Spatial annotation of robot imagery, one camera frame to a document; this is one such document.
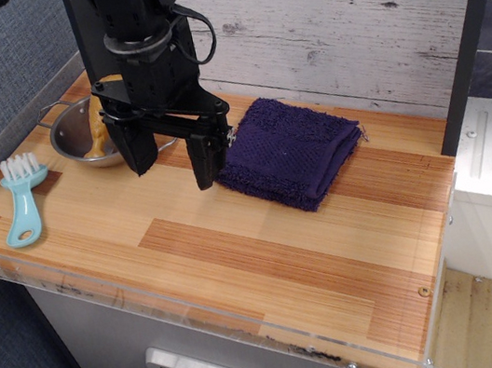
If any plastic toy chicken drumstick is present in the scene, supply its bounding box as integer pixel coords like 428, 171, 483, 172
84, 94, 117, 158

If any left black frame post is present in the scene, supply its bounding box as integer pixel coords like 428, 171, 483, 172
62, 0, 119, 90

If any purple cloth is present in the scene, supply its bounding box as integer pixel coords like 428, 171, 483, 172
217, 98, 362, 211

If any black frame post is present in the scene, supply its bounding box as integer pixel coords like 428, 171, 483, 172
62, 0, 119, 90
441, 0, 487, 157

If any clear acrylic table edge guard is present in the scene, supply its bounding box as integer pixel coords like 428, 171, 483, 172
0, 253, 432, 368

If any small metal colander bowl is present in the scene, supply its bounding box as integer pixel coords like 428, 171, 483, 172
34, 81, 182, 179

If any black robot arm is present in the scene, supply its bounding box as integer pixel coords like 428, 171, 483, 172
89, 0, 233, 190

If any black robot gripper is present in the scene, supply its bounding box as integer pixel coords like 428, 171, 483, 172
91, 45, 233, 190

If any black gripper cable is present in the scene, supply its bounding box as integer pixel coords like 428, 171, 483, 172
163, 0, 222, 71

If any light blue scrub brush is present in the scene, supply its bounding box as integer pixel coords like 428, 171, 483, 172
0, 152, 48, 249

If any right black frame post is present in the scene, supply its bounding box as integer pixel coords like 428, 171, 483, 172
441, 0, 487, 157

